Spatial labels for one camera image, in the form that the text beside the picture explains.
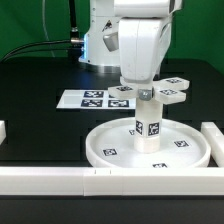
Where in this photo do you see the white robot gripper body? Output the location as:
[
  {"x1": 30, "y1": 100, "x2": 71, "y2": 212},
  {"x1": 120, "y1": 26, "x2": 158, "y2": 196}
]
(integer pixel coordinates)
[{"x1": 118, "y1": 16, "x2": 172, "y2": 84}]

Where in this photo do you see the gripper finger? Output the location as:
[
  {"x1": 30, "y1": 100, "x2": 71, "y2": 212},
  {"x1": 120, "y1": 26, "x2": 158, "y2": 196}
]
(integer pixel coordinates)
[{"x1": 138, "y1": 89, "x2": 153, "y2": 101}]

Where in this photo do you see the white cross-shaped table base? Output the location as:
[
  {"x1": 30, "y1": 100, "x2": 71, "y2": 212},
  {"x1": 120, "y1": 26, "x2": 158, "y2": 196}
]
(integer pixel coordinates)
[{"x1": 108, "y1": 77, "x2": 190, "y2": 105}]

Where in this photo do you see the white round table top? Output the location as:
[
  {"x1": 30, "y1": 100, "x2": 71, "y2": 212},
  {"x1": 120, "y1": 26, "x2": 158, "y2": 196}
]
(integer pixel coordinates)
[{"x1": 86, "y1": 117, "x2": 211, "y2": 168}]

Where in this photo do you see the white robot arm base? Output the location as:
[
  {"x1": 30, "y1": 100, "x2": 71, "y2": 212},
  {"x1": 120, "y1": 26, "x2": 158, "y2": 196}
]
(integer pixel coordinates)
[{"x1": 79, "y1": 0, "x2": 120, "y2": 73}]

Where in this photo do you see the white marker sheet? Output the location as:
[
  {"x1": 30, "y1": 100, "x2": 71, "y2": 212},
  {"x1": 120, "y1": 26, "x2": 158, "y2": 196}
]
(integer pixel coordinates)
[{"x1": 57, "y1": 90, "x2": 136, "y2": 110}]

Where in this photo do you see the white right fence bar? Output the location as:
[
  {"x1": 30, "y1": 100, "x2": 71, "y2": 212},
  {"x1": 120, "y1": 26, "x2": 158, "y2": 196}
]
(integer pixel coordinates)
[{"x1": 201, "y1": 122, "x2": 224, "y2": 168}]

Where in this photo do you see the white fence bar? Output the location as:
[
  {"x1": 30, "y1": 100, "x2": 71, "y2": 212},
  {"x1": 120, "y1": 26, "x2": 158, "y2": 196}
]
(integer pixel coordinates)
[
  {"x1": 201, "y1": 122, "x2": 224, "y2": 168},
  {"x1": 0, "y1": 167, "x2": 224, "y2": 196},
  {"x1": 0, "y1": 120, "x2": 6, "y2": 145}
]

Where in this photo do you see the white front fence bar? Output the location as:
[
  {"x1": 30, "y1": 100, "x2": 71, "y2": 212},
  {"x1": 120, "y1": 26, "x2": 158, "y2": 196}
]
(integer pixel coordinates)
[{"x1": 0, "y1": 167, "x2": 224, "y2": 196}]

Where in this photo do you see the white left fence bar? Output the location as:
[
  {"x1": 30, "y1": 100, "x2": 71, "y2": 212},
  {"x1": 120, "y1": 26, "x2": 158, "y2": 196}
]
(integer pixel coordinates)
[{"x1": 0, "y1": 120, "x2": 6, "y2": 145}]

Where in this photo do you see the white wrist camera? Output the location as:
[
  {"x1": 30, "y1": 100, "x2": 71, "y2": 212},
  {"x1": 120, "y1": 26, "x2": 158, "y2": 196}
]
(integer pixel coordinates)
[{"x1": 103, "y1": 32, "x2": 119, "y2": 52}]

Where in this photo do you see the black vertical cable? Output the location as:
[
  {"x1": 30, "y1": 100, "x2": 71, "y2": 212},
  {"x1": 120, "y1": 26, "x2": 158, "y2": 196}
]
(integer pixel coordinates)
[{"x1": 68, "y1": 0, "x2": 80, "y2": 39}]

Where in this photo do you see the white thin cable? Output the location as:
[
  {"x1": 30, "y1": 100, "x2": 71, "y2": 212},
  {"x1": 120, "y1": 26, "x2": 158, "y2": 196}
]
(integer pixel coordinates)
[{"x1": 41, "y1": 0, "x2": 56, "y2": 58}]

